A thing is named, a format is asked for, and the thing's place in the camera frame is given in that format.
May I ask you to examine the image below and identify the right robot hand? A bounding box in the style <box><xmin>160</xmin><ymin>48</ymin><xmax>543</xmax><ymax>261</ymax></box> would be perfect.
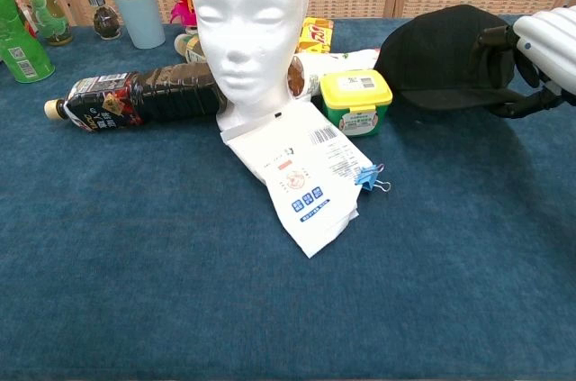
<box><xmin>476</xmin><ymin>7</ymin><xmax>576</xmax><ymax>120</ymax></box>

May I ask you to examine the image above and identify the black baseball cap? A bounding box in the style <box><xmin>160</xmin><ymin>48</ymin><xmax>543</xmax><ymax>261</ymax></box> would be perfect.
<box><xmin>373</xmin><ymin>4</ymin><xmax>537</xmax><ymax>113</ymax></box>

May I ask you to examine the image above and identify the white foam mannequin head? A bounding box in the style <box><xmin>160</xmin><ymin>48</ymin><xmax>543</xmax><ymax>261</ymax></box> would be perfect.
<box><xmin>189</xmin><ymin>0</ymin><xmax>311</xmax><ymax>131</ymax></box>

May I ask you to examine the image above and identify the light blue plastic cup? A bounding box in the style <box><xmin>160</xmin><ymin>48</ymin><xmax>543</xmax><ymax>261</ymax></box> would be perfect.
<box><xmin>110</xmin><ymin>0</ymin><xmax>167</xmax><ymax>50</ymax></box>

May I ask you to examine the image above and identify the yellow lidded green container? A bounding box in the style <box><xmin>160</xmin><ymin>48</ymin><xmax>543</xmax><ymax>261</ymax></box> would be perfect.
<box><xmin>319</xmin><ymin>68</ymin><xmax>394</xmax><ymax>139</ymax></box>

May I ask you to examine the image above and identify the white labelled bottle orange cap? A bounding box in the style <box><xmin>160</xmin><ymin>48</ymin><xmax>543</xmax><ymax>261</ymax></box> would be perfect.
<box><xmin>287</xmin><ymin>48</ymin><xmax>383</xmax><ymax>99</ymax></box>

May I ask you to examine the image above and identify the blue binder clip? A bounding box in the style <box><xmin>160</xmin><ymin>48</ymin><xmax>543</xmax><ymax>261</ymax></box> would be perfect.
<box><xmin>354</xmin><ymin>163</ymin><xmax>392</xmax><ymax>195</ymax></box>

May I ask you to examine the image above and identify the yellow snack packet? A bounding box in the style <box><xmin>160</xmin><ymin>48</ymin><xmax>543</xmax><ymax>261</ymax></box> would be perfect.
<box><xmin>295</xmin><ymin>16</ymin><xmax>336</xmax><ymax>55</ymax></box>

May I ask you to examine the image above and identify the white printed paper packet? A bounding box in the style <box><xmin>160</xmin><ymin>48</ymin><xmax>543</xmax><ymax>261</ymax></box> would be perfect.
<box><xmin>220</xmin><ymin>101</ymin><xmax>375</xmax><ymax>259</ymax></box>

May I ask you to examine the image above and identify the yellow tea bottle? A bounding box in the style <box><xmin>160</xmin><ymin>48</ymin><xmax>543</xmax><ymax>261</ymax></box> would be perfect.
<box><xmin>174</xmin><ymin>32</ymin><xmax>208</xmax><ymax>65</ymax></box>

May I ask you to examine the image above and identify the dark coffee plastic bottle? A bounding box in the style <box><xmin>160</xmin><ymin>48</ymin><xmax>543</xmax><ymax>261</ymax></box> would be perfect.
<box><xmin>43</xmin><ymin>61</ymin><xmax>229</xmax><ymax>132</ymax></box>

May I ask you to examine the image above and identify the blue table cloth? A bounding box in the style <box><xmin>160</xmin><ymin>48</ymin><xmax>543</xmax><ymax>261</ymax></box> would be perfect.
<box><xmin>0</xmin><ymin>14</ymin><xmax>576</xmax><ymax>381</ymax></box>

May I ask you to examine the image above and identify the black pepper grinder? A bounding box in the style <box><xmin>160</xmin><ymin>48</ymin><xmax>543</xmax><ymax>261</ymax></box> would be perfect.
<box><xmin>72</xmin><ymin>0</ymin><xmax>123</xmax><ymax>41</ymax></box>

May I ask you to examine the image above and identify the green glass figurine bottle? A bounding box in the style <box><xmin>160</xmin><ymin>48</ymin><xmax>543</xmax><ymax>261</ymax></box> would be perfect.
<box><xmin>21</xmin><ymin>0</ymin><xmax>75</xmax><ymax>47</ymax></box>

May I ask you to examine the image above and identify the green chips can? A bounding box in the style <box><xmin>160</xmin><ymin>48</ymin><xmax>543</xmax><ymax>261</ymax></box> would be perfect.
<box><xmin>0</xmin><ymin>0</ymin><xmax>57</xmax><ymax>85</ymax></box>

